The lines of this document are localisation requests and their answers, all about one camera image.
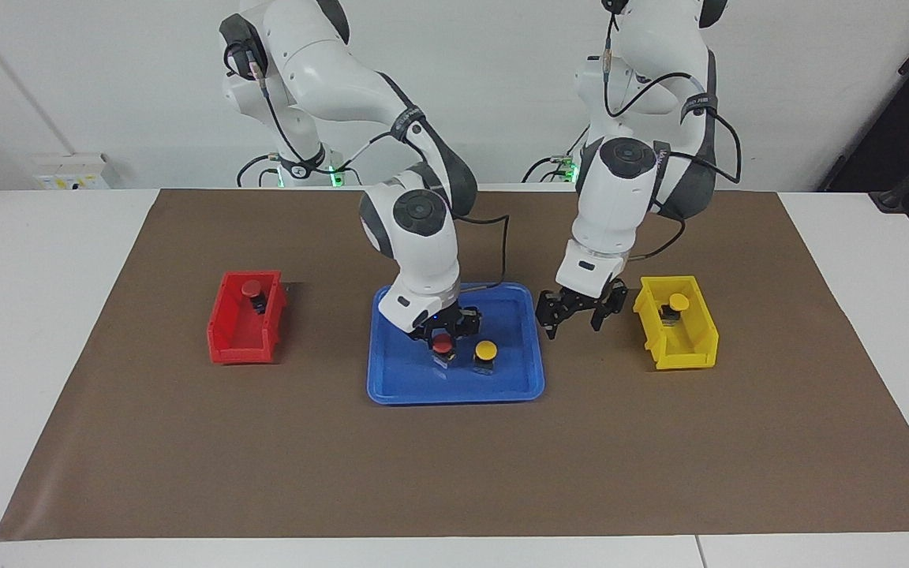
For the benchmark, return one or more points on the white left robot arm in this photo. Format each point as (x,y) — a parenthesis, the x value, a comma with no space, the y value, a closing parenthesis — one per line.
(612,205)

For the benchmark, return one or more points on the blue plastic tray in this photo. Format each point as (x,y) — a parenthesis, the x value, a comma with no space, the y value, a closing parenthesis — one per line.
(407,379)

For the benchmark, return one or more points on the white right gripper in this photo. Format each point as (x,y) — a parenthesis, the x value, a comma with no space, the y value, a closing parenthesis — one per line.
(411,308)

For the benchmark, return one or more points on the brown table mat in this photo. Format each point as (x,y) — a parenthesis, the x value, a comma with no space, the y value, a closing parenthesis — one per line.
(454,473)

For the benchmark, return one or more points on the red push button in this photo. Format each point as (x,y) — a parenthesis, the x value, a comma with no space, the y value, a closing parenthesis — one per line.
(251,289)
(443,344)

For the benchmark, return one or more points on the red plastic bin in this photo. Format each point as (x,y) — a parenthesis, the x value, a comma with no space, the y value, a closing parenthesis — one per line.
(241,353)

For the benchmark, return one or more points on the white power strip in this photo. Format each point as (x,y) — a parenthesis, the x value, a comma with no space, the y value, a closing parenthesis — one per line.
(68,173)

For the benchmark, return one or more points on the yellow plastic bin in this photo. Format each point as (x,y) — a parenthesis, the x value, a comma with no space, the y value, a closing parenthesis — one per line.
(687,361)

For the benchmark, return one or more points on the yellow push button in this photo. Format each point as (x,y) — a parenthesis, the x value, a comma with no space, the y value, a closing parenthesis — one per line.
(679,302)
(485,349)

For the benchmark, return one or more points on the black panel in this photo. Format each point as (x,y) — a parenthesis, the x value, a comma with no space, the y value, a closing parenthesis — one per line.
(896,102)

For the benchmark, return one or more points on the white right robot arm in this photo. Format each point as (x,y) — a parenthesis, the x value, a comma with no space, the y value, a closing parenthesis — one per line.
(423,252)

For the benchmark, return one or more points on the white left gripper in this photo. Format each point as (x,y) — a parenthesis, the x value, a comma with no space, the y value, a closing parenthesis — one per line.
(589,272)

